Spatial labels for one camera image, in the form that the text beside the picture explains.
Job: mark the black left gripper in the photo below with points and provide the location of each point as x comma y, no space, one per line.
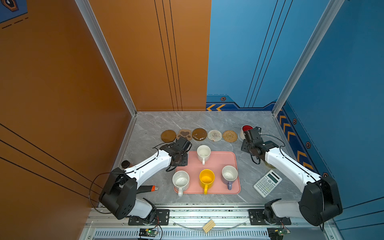
185,162

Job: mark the pink plastic tray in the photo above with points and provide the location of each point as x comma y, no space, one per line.
217,161

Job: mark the circuit board right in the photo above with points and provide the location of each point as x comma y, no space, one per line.
278,234

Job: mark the white mug red inside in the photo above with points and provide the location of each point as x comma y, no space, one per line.
243,129

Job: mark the grey aluminium corner post right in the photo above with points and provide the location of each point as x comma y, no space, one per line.
319,32

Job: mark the orange black utility knife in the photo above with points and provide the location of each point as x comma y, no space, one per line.
146,189

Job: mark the grey aluminium corner post left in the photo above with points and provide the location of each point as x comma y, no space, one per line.
101,42

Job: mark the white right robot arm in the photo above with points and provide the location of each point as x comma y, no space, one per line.
320,200

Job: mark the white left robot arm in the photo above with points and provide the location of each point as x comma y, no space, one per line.
119,194

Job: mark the cream multicolour woven coaster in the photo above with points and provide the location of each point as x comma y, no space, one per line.
214,135

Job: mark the white scientific calculator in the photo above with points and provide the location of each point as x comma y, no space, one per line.
267,183

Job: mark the tan rattan coaster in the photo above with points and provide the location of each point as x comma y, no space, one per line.
230,136

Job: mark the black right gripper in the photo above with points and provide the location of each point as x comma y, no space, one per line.
243,145

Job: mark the lilac mug white inside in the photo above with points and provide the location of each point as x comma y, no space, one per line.
229,175

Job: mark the round brown wooden coaster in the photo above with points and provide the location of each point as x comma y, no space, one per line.
168,136

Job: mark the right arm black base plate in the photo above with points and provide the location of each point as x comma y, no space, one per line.
266,217

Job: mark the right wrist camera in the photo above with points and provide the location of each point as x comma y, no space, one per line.
253,135

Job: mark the grey aluminium corner post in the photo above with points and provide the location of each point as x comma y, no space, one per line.
319,32
101,42

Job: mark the yellow mug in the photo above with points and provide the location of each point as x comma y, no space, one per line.
207,178

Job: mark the aluminium front rail frame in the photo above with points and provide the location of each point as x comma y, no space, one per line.
205,222

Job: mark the green circuit board left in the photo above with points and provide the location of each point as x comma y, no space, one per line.
148,234

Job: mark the paw shaped cork coaster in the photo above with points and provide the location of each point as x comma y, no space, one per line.
187,134

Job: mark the chipped brown wooden coaster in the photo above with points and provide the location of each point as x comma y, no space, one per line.
199,134

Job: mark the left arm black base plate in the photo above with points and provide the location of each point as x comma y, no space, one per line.
162,218

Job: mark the small wooden block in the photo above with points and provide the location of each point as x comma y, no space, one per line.
209,226

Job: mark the spice jar black lid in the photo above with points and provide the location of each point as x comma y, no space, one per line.
125,164

